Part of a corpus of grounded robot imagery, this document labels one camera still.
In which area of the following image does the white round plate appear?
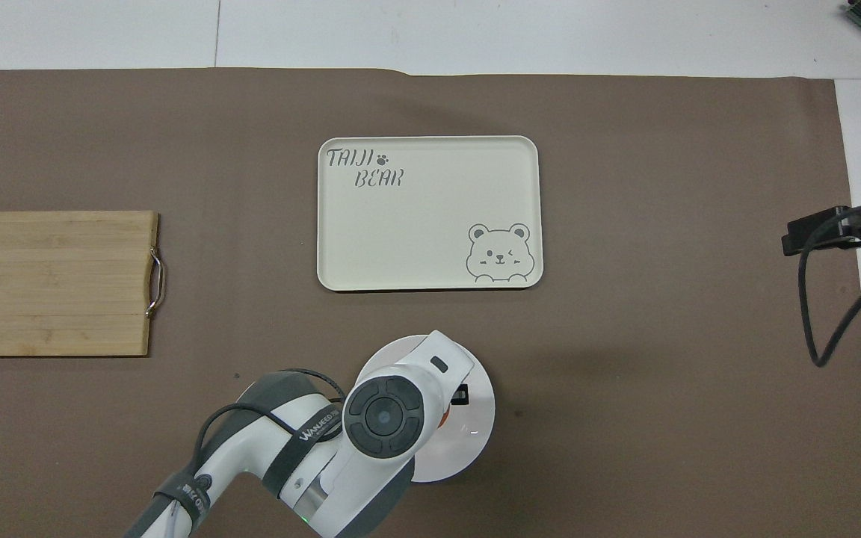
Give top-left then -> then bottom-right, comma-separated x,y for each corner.
354,335 -> 496,483

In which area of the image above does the cream tray with bear print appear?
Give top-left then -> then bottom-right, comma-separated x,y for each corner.
317,135 -> 544,291

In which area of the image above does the bamboo cutting board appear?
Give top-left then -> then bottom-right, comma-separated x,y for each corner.
0,210 -> 167,357

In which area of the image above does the black cable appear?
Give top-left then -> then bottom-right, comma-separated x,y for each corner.
797,200 -> 861,368
193,368 -> 347,486

